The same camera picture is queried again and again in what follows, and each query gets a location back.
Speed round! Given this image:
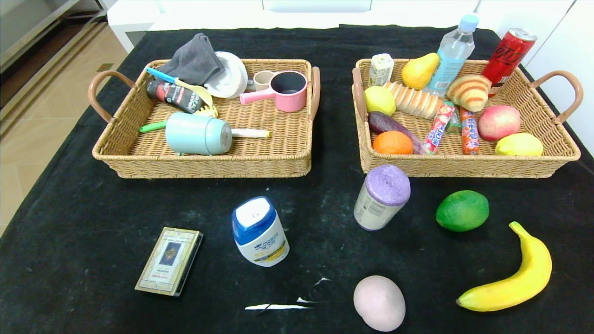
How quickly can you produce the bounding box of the sliced toy bread loaf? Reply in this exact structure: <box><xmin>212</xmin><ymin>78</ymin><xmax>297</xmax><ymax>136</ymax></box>
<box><xmin>383</xmin><ymin>81</ymin><xmax>445</xmax><ymax>119</ymax></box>

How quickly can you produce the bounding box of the purple toy eggplant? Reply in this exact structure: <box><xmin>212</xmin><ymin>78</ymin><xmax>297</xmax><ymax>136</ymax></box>
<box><xmin>368</xmin><ymin>110</ymin><xmax>430</xmax><ymax>155</ymax></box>

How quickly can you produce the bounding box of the grey metal shelf unit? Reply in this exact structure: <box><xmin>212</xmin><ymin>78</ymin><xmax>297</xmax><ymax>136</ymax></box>
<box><xmin>0</xmin><ymin>0</ymin><xmax>110</xmax><ymax>121</ymax></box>

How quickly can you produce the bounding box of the white bottle blue cap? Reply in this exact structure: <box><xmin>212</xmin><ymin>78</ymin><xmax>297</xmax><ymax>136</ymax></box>
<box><xmin>231</xmin><ymin>196</ymin><xmax>290</xmax><ymax>268</ymax></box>

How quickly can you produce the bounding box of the wicker basket holding food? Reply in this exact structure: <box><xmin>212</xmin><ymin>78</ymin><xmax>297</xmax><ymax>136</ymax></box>
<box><xmin>351</xmin><ymin>57</ymin><xmax>584</xmax><ymax>179</ymax></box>

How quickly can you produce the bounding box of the orange sausage stick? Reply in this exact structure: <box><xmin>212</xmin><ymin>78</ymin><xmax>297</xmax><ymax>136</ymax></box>
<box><xmin>459</xmin><ymin>107</ymin><xmax>481</xmax><ymax>155</ymax></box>

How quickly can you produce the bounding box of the grey folded cloth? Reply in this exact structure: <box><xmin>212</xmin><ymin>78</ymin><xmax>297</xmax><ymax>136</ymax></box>
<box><xmin>171</xmin><ymin>32</ymin><xmax>226</xmax><ymax>86</ymax></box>

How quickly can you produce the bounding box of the pale purple toy ball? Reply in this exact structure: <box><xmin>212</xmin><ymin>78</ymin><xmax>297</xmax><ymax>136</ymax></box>
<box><xmin>353</xmin><ymin>275</ymin><xmax>407</xmax><ymax>332</ymax></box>

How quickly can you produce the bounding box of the yellow toy banana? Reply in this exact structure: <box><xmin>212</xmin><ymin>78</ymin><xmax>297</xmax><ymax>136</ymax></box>
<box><xmin>456</xmin><ymin>221</ymin><xmax>553</xmax><ymax>312</ymax></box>

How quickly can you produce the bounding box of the clear water bottle blue label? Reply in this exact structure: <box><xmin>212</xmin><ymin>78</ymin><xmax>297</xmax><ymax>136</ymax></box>
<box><xmin>426</xmin><ymin>13</ymin><xmax>480</xmax><ymax>96</ymax></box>

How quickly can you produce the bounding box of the white plate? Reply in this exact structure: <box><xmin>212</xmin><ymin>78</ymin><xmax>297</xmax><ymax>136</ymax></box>
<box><xmin>204</xmin><ymin>51</ymin><xmax>249</xmax><ymax>99</ymax></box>

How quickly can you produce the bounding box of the blue handled yellow spoon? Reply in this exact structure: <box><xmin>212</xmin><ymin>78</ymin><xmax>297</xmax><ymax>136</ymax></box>
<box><xmin>146</xmin><ymin>67</ymin><xmax>214</xmax><ymax>108</ymax></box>

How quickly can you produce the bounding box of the black table cloth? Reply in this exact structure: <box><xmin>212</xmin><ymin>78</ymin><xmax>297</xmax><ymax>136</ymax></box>
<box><xmin>0</xmin><ymin>23</ymin><xmax>594</xmax><ymax>334</ymax></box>

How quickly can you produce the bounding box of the red soda can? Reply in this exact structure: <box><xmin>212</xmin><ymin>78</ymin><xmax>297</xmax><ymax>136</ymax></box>
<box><xmin>481</xmin><ymin>28</ymin><xmax>538</xmax><ymax>97</ymax></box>

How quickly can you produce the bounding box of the black bottle red label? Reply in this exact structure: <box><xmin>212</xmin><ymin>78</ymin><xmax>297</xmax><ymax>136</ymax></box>
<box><xmin>146</xmin><ymin>80</ymin><xmax>205</xmax><ymax>114</ymax></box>

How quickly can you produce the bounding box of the oval yellow toy mango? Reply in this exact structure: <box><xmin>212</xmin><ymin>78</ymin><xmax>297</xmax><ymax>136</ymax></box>
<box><xmin>495</xmin><ymin>133</ymin><xmax>544</xmax><ymax>157</ymax></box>

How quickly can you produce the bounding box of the yellow toy pear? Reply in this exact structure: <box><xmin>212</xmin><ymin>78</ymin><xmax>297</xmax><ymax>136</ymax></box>
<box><xmin>401</xmin><ymin>52</ymin><xmax>440</xmax><ymax>90</ymax></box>

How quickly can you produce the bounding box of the purple trash bag roll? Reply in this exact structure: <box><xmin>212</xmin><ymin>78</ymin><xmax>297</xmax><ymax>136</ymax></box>
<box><xmin>354</xmin><ymin>165</ymin><xmax>412</xmax><ymax>231</ymax></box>

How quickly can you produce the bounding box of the red pink toy apple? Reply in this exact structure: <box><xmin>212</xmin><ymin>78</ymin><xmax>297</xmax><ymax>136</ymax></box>
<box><xmin>478</xmin><ymin>104</ymin><xmax>522</xmax><ymax>141</ymax></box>

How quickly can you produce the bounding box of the white drink carton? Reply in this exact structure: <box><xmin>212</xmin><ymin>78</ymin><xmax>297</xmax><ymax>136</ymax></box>
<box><xmin>368</xmin><ymin>53</ymin><xmax>395</xmax><ymax>88</ymax></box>

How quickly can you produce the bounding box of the light teal mug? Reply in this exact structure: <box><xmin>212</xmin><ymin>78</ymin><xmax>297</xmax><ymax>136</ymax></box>
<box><xmin>166</xmin><ymin>112</ymin><xmax>232</xmax><ymax>156</ymax></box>

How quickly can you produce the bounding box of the wicker basket holding utensils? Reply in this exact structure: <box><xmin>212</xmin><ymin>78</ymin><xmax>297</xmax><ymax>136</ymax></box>
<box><xmin>88</xmin><ymin>58</ymin><xmax>322</xmax><ymax>179</ymax></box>

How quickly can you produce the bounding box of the pink saucepan cup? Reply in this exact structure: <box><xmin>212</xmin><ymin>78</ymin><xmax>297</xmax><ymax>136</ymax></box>
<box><xmin>239</xmin><ymin>71</ymin><xmax>308</xmax><ymax>113</ymax></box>

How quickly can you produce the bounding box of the beige playing card box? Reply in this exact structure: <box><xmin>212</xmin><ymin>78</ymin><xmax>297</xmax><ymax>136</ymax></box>
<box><xmin>135</xmin><ymin>227</ymin><xmax>204</xmax><ymax>297</ymax></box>

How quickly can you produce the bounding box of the green chewing gum pack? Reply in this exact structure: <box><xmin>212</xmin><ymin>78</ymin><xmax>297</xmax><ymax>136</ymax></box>
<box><xmin>443</xmin><ymin>101</ymin><xmax>463</xmax><ymax>134</ymax></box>

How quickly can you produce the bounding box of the small beige cup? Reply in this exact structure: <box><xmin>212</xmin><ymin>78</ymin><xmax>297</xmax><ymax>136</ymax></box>
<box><xmin>253</xmin><ymin>70</ymin><xmax>277</xmax><ymax>91</ymax></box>

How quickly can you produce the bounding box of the round yellow toy lemon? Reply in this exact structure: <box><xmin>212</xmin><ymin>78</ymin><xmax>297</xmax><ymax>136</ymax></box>
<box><xmin>364</xmin><ymin>86</ymin><xmax>397</xmax><ymax>116</ymax></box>

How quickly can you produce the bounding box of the orange toy tangerine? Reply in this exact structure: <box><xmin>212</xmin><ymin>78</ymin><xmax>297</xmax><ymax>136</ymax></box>
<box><xmin>373</xmin><ymin>130</ymin><xmax>414</xmax><ymax>155</ymax></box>

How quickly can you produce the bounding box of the red chewy candy stick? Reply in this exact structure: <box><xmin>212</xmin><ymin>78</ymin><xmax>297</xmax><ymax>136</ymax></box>
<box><xmin>423</xmin><ymin>103</ymin><xmax>456</xmax><ymax>154</ymax></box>

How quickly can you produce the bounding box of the green toy lime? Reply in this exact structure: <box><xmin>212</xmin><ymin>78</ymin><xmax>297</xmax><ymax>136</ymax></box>
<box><xmin>435</xmin><ymin>190</ymin><xmax>490</xmax><ymax>232</ymax></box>

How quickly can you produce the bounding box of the striped toy croissant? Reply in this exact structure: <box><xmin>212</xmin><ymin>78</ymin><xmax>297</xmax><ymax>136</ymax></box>
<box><xmin>446</xmin><ymin>74</ymin><xmax>492</xmax><ymax>112</ymax></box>

